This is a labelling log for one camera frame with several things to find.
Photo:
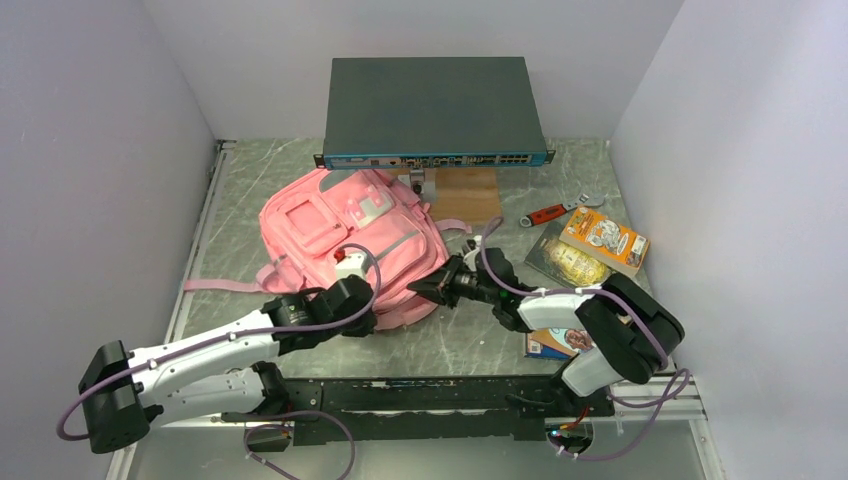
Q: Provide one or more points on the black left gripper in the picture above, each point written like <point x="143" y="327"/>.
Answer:
<point x="364" y="326"/>

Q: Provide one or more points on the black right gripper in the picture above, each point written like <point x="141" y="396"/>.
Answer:
<point x="431" y="283"/>

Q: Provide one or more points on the pink school backpack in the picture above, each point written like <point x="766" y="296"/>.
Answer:
<point x="304" y="225"/>

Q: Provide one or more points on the orange paperback book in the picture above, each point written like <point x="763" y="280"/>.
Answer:
<point x="611" y="243"/>

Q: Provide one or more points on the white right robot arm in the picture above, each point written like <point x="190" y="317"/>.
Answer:
<point x="631" y="334"/>

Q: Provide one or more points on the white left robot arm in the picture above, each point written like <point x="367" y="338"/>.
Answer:
<point x="228" y="370"/>

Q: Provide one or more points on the brown wooden board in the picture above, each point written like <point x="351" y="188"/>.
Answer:
<point x="467" y="194"/>

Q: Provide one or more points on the dark glossy book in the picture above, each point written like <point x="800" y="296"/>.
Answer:
<point x="563" y="263"/>

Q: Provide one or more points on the blue orange book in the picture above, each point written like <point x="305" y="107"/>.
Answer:
<point x="548" y="344"/>

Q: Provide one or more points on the tan cover Othello book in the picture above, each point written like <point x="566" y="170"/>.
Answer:
<point x="578" y="339"/>

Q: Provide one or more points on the grey metal switch stand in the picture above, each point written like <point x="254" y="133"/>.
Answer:
<point x="417" y="180"/>

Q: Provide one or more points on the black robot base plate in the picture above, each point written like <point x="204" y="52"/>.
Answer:
<point x="521" y="407"/>

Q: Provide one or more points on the aluminium frame rail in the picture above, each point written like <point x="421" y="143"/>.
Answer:
<point x="216" y="180"/>

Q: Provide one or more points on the red handled adjustable wrench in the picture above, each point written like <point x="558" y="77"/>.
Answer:
<point x="553" y="212"/>

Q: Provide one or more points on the dark grey network switch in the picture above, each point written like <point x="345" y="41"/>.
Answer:
<point x="431" y="112"/>

